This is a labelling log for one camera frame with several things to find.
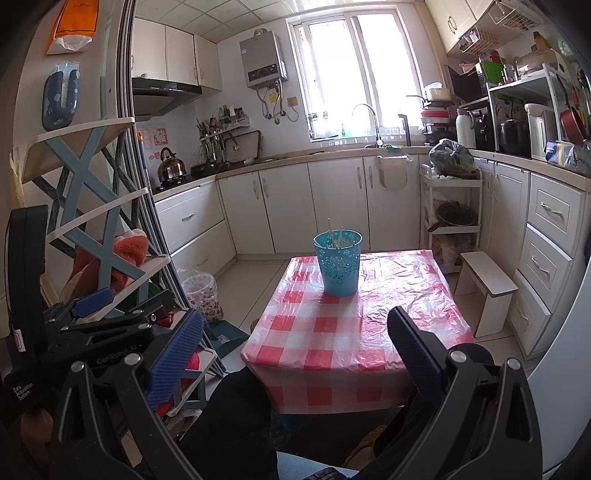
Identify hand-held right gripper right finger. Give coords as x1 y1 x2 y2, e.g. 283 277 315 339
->
387 305 543 480

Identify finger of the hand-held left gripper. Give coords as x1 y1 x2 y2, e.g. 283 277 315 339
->
61 292 179 341
44 286 116 325

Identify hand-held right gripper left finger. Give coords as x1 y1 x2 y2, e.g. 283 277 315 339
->
48 309 208 480

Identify blue perforated plastic basket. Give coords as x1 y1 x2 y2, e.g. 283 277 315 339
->
312 229 363 297

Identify bunch of wooden chopsticks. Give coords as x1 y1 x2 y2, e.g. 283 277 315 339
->
327 218 358 250

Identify person's left hand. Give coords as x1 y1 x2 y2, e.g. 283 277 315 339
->
21 408 54 455

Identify red plush cloth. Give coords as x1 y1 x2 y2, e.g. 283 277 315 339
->
154 348 204 416

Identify blue dustpan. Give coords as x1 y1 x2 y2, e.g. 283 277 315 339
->
203 318 250 361

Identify floral trash bin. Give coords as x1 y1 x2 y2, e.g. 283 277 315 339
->
178 270 219 321

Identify person's black trouser leg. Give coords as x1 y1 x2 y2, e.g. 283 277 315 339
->
178 367 289 480

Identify red checkered plastic tablecloth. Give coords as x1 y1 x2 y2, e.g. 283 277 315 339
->
240 249 475 416

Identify yellow patterned slipper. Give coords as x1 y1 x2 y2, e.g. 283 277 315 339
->
344 425 386 467

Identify small white stool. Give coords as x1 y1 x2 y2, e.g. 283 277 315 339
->
455 251 519 339

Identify blue cross-braced shelf rack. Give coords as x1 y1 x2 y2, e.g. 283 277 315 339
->
14 115 222 416

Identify steel kettle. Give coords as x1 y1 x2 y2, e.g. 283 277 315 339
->
157 148 188 183

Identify blue fabric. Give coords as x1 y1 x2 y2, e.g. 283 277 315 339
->
277 450 361 480

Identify black wok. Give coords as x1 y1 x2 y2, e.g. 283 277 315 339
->
190 159 221 178

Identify blue padded item in packet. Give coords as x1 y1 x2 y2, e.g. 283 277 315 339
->
41 65 81 132

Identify white narrow trolley rack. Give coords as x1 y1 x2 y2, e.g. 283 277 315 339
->
419 166 483 273

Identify white hanging towel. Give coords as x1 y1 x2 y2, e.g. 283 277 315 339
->
378 154 409 190

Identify white lower kitchen cabinets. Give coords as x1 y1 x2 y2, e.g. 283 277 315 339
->
152 154 591 356

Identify grey plastic bag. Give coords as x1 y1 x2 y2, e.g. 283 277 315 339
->
428 138 478 178

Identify black rimmed tray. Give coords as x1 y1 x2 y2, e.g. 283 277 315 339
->
225 129 263 163

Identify black range hood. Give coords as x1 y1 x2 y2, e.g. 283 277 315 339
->
131 78 203 116

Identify white refrigerator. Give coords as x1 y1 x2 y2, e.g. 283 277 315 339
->
0 0 171 324

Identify white thermos bottle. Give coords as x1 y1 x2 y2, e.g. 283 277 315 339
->
455 108 476 149

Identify curved steel kitchen faucet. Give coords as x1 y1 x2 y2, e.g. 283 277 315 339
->
352 104 384 148

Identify black rice cooker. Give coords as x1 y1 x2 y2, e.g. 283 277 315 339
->
498 119 531 157

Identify stacked kitchen containers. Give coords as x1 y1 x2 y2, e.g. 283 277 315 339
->
418 82 455 146

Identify blue and yellow packet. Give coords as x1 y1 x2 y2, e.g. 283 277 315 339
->
545 140 591 167

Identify white electric water boiler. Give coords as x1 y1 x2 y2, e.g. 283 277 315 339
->
524 103 559 161

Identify orange paper bag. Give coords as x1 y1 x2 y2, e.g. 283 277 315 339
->
45 0 100 55

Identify black microwave oven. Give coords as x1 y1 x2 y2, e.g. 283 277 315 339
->
445 62 499 104

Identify red frying pan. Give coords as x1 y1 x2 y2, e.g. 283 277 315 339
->
556 74 589 144

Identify grey gas water heater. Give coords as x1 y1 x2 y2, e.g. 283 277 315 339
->
239 28 288 90

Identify green plastic board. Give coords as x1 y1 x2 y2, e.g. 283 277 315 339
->
480 60 502 86

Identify white counter shelf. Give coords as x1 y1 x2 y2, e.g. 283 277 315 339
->
487 62 591 155

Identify kitchen window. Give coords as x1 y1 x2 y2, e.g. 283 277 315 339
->
286 4 423 144

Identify pink paper wall decoration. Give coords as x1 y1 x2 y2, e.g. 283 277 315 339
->
139 127 169 160

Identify wall utensil rack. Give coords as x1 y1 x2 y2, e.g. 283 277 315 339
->
196 105 252 141

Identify white wall cabinets above hood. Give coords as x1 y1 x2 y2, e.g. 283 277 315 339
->
131 18 225 90

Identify small white wire basket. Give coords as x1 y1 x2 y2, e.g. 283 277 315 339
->
459 28 502 54

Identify white wall cabinets with handles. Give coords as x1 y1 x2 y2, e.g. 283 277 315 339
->
425 0 509 54

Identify large white wire basket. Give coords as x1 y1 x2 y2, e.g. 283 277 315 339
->
487 0 546 31

